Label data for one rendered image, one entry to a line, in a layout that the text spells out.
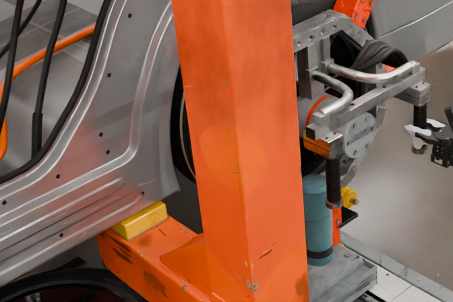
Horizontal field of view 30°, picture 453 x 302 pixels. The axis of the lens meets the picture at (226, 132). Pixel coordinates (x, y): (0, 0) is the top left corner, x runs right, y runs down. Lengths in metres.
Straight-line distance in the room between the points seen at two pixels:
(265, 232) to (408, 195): 1.82
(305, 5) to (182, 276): 0.78
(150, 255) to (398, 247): 1.31
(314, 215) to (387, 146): 1.58
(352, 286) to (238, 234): 1.14
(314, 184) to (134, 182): 0.48
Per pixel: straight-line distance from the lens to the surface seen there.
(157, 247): 2.20
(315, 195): 2.24
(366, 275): 2.86
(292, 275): 1.87
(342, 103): 2.08
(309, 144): 2.09
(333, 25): 2.26
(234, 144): 1.60
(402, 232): 3.31
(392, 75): 2.21
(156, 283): 2.19
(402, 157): 3.75
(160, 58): 2.08
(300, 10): 2.28
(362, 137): 2.26
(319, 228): 2.31
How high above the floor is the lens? 2.01
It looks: 30 degrees down
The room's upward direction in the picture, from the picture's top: 6 degrees counter-clockwise
